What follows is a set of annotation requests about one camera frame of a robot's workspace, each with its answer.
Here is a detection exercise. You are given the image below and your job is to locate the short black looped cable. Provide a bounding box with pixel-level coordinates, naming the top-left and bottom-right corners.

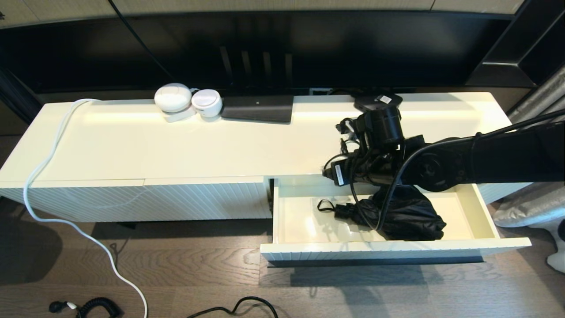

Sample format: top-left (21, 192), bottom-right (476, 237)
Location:
top-left (322, 138), bottom-right (360, 177)

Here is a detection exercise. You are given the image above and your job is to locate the white fluted drawer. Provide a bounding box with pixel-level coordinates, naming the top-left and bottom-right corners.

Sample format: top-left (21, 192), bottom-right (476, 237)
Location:
top-left (260, 174), bottom-right (532, 269)

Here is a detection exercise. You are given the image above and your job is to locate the black umbrella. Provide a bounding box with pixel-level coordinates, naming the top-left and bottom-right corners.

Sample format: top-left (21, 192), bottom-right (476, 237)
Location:
top-left (317, 183), bottom-right (446, 241)

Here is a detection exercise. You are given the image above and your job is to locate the white long TV cabinet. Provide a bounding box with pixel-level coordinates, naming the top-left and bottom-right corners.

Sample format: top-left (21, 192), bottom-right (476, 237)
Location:
top-left (0, 91), bottom-right (532, 222)

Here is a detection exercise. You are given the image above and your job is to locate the black set-top box white label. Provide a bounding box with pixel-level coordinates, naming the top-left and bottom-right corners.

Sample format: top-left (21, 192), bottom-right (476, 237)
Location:
top-left (354, 93), bottom-right (403, 113)

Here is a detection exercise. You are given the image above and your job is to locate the black flat router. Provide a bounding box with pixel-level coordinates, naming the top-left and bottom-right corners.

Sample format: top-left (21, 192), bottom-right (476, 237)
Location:
top-left (221, 95), bottom-right (294, 124)

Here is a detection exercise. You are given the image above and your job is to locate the black television screen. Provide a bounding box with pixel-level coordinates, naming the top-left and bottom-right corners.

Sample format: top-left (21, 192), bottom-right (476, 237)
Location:
top-left (0, 10), bottom-right (515, 95)

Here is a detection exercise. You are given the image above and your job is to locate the small white round device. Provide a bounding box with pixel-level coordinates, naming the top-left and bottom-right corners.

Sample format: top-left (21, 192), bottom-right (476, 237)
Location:
top-left (192, 89), bottom-right (223, 118)

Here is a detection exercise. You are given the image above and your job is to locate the white flat device base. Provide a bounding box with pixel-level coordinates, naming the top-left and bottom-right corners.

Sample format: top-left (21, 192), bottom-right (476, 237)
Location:
top-left (162, 107), bottom-right (197, 124)

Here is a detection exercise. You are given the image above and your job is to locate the large white round device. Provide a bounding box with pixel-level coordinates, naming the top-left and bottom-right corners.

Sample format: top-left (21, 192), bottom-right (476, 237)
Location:
top-left (154, 83), bottom-right (193, 113)

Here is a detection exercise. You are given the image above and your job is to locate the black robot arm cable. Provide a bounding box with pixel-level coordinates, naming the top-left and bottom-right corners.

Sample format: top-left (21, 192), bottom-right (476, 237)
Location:
top-left (349, 132), bottom-right (411, 230)

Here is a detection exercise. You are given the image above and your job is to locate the black floor cable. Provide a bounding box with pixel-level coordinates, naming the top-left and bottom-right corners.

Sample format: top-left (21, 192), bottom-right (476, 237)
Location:
top-left (188, 296), bottom-right (279, 318)

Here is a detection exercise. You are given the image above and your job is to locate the black wall shelf unit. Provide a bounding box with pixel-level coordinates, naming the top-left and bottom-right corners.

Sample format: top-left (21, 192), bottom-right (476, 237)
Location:
top-left (463, 0), bottom-right (565, 89)

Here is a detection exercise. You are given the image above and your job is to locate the black coiled cable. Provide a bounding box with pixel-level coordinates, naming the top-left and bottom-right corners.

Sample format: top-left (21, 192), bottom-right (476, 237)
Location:
top-left (49, 297), bottom-right (123, 318)

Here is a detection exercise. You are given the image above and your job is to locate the thin black wall cable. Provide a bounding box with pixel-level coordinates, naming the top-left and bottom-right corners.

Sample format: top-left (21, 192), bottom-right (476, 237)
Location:
top-left (108, 0), bottom-right (175, 82)

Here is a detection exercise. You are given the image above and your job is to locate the white power cable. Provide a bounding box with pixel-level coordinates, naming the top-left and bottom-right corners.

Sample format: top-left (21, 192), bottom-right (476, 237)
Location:
top-left (23, 99), bottom-right (149, 318)

